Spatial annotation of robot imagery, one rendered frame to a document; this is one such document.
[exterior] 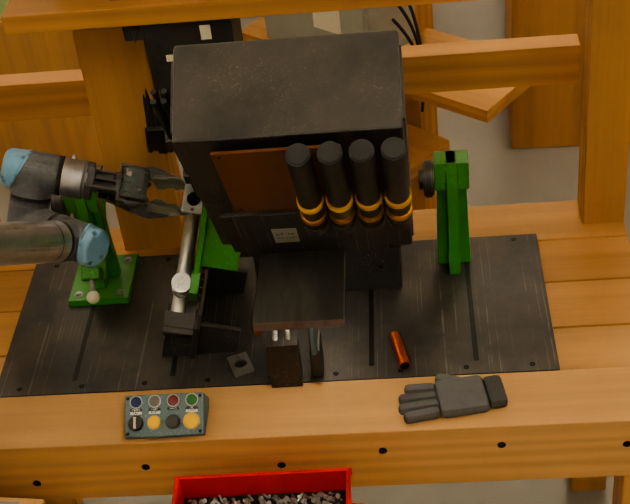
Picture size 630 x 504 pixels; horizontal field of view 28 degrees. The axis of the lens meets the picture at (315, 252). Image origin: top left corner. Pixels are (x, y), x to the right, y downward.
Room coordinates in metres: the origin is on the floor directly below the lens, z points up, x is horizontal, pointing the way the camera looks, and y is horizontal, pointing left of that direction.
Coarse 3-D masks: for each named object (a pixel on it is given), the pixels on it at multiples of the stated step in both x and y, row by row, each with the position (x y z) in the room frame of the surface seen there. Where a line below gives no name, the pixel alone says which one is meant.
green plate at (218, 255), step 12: (204, 216) 1.85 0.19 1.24; (204, 228) 1.85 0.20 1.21; (204, 240) 1.86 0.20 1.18; (216, 240) 1.86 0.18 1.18; (204, 252) 1.86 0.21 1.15; (216, 252) 1.86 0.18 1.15; (228, 252) 1.86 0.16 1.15; (240, 252) 1.85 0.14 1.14; (204, 264) 1.86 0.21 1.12; (216, 264) 1.86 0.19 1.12; (228, 264) 1.86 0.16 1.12
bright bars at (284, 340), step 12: (276, 336) 1.75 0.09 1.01; (288, 336) 1.75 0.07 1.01; (276, 348) 1.73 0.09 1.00; (288, 348) 1.73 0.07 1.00; (276, 360) 1.73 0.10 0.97; (288, 360) 1.73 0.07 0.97; (300, 360) 1.74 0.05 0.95; (276, 372) 1.73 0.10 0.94; (288, 372) 1.73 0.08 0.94; (300, 372) 1.73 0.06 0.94; (276, 384) 1.73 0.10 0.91; (288, 384) 1.73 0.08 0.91; (300, 384) 1.73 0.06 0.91
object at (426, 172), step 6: (426, 162) 2.05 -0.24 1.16; (432, 162) 2.06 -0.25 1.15; (426, 168) 2.03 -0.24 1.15; (432, 168) 2.03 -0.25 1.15; (420, 174) 2.04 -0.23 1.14; (426, 174) 2.02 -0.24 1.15; (432, 174) 2.02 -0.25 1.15; (420, 180) 2.03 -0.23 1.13; (426, 180) 2.01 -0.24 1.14; (432, 180) 2.02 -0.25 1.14; (420, 186) 2.03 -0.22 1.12; (426, 186) 2.01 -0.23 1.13; (432, 186) 2.01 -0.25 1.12; (426, 192) 2.01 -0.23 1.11; (432, 192) 2.01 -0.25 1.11
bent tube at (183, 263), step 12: (192, 192) 1.96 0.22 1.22; (192, 204) 2.03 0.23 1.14; (192, 216) 2.00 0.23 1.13; (192, 228) 2.01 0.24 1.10; (192, 240) 2.00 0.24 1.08; (180, 252) 1.99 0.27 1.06; (192, 252) 1.98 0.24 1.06; (180, 264) 1.97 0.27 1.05; (192, 264) 1.97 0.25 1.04; (180, 300) 1.91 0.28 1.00
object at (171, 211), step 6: (156, 198) 1.96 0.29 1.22; (150, 204) 1.93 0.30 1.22; (156, 204) 1.93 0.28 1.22; (162, 204) 1.95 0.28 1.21; (168, 204) 1.95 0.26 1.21; (174, 204) 1.95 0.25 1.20; (150, 210) 1.94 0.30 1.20; (156, 210) 1.94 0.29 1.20; (162, 210) 1.94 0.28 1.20; (168, 210) 1.94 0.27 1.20; (174, 210) 1.92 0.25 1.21; (180, 210) 1.94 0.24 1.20; (192, 210) 1.94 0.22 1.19; (168, 216) 1.94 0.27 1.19; (174, 216) 1.94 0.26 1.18
